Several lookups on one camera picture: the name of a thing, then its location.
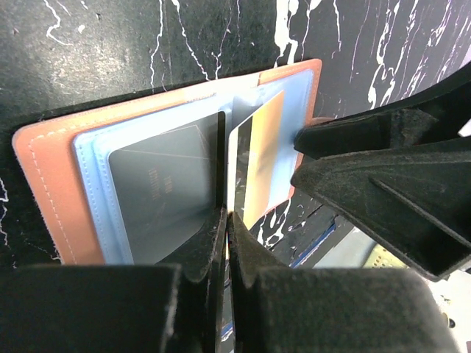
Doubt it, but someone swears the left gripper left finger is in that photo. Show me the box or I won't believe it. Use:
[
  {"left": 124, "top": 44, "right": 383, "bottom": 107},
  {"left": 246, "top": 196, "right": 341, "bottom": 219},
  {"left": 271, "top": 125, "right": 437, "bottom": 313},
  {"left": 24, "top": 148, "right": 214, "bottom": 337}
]
[{"left": 1, "top": 208, "right": 227, "bottom": 352}]

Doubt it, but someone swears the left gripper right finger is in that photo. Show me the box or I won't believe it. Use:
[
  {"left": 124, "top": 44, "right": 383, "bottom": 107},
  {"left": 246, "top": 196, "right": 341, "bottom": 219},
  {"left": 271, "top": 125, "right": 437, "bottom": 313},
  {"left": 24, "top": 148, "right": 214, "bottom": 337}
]
[{"left": 227, "top": 213, "right": 457, "bottom": 352}]

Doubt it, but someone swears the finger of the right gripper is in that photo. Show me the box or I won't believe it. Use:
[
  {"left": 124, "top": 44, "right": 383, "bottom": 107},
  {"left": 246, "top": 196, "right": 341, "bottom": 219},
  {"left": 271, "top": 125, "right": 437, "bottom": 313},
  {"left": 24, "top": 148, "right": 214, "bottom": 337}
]
[{"left": 291, "top": 65, "right": 470, "bottom": 281}]

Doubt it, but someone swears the black VIP card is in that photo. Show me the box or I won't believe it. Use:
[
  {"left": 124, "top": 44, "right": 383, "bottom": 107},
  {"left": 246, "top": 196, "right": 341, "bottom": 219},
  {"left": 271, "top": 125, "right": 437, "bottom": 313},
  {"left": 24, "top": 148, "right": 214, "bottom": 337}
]
[{"left": 108, "top": 111, "right": 225, "bottom": 264}]

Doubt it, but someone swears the pink leather card holder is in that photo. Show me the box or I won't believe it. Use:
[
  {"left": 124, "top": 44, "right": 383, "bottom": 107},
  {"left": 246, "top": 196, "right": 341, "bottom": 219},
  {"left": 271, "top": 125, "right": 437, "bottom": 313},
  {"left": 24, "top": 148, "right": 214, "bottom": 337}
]
[{"left": 12, "top": 59, "right": 322, "bottom": 265}]

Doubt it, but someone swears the orange card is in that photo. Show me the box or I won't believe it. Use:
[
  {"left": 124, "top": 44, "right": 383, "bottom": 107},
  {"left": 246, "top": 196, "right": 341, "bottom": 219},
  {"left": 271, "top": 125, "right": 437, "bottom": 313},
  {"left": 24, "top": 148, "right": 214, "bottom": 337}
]
[{"left": 227, "top": 91, "right": 285, "bottom": 228}]

